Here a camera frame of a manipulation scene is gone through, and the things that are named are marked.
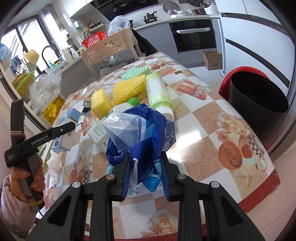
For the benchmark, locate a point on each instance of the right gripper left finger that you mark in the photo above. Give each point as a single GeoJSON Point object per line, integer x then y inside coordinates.
{"type": "Point", "coordinates": [66, 219]}

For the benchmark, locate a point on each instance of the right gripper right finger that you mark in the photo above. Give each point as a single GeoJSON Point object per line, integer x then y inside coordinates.
{"type": "Point", "coordinates": [224, 218]}

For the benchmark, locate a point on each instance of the white bottle green cap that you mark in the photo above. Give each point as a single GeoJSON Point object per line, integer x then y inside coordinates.
{"type": "Point", "coordinates": [99, 134]}

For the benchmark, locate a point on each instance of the blue plastic bag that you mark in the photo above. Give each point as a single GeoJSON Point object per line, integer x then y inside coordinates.
{"type": "Point", "coordinates": [144, 133]}

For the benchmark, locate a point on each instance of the yellow white sponge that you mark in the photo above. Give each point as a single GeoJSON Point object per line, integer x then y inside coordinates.
{"type": "Point", "coordinates": [100, 104]}

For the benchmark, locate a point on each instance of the light green lotion bottle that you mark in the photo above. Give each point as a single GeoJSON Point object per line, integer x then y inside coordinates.
{"type": "Point", "coordinates": [158, 96]}

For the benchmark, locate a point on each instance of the yellow foam fruit net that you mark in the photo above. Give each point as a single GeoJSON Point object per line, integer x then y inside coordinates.
{"type": "Point", "coordinates": [126, 89]}

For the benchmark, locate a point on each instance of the black trash bin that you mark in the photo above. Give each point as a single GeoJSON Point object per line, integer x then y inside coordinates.
{"type": "Point", "coordinates": [259, 101]}

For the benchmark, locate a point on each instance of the person's left hand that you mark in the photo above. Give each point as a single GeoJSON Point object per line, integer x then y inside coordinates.
{"type": "Point", "coordinates": [17, 174]}

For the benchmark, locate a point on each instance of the small blue white box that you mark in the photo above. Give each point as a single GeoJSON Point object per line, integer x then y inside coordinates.
{"type": "Point", "coordinates": [65, 142]}

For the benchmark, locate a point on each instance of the gold foil bag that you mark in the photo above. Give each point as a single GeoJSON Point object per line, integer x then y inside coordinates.
{"type": "Point", "coordinates": [52, 110]}

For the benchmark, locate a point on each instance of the patterned tablecloth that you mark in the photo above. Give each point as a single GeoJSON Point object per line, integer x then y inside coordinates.
{"type": "Point", "coordinates": [213, 143]}

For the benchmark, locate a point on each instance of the green wavy sponge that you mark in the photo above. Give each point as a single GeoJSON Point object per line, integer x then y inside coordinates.
{"type": "Point", "coordinates": [135, 72]}

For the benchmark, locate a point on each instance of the cardboard box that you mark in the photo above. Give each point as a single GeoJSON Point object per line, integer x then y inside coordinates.
{"type": "Point", "coordinates": [212, 60]}

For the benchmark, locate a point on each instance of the red plastic basket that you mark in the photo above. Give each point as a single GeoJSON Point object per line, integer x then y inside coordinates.
{"type": "Point", "coordinates": [92, 40]}

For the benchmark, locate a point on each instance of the black built-in oven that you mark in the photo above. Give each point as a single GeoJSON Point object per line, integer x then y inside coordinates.
{"type": "Point", "coordinates": [190, 35]}

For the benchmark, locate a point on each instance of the white refrigerator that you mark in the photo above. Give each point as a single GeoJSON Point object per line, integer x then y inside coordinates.
{"type": "Point", "coordinates": [253, 36]}

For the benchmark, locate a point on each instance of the black cooking pot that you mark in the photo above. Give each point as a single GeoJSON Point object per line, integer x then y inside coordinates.
{"type": "Point", "coordinates": [149, 18]}

